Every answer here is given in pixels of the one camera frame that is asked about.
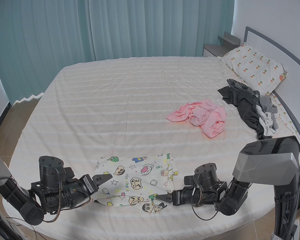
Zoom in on grey bedside table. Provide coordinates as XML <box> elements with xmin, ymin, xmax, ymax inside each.
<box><xmin>203</xmin><ymin>32</ymin><xmax>240</xmax><ymax>58</ymax></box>

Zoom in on blue-green curtain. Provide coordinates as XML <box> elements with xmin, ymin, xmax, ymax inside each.
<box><xmin>0</xmin><ymin>0</ymin><xmax>237</xmax><ymax>105</ymax></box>

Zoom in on white printed pyjama top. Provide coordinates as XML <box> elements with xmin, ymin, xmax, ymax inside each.
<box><xmin>90</xmin><ymin>153</ymin><xmax>180</xmax><ymax>214</ymax></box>

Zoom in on pile of clothes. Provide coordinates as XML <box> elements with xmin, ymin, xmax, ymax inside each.
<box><xmin>217</xmin><ymin>78</ymin><xmax>280</xmax><ymax>140</ymax></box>

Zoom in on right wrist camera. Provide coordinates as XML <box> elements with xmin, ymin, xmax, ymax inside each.
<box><xmin>184</xmin><ymin>175</ymin><xmax>196</xmax><ymax>188</ymax></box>

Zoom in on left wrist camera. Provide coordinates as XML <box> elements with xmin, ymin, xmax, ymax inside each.
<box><xmin>63</xmin><ymin>167</ymin><xmax>76</xmax><ymax>181</ymax></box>

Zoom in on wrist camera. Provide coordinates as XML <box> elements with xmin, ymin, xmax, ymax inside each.
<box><xmin>184</xmin><ymin>175</ymin><xmax>196</xmax><ymax>188</ymax></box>
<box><xmin>63</xmin><ymin>167</ymin><xmax>76</xmax><ymax>181</ymax></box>

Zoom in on bed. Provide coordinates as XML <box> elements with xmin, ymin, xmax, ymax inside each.
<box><xmin>2</xmin><ymin>26</ymin><xmax>300</xmax><ymax>235</ymax></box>

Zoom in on pink garment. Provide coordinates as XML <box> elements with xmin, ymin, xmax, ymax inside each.
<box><xmin>166</xmin><ymin>98</ymin><xmax>227</xmax><ymax>139</ymax></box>

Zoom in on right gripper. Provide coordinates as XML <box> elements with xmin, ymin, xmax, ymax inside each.
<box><xmin>172</xmin><ymin>187</ymin><xmax>201</xmax><ymax>207</ymax></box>

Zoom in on black cable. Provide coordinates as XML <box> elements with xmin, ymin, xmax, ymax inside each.
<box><xmin>190</xmin><ymin>187</ymin><xmax>221</xmax><ymax>221</ymax></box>
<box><xmin>43</xmin><ymin>196</ymin><xmax>91</xmax><ymax>223</ymax></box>

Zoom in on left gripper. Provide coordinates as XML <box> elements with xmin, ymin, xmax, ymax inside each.
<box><xmin>63</xmin><ymin>174</ymin><xmax>113</xmax><ymax>208</ymax></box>

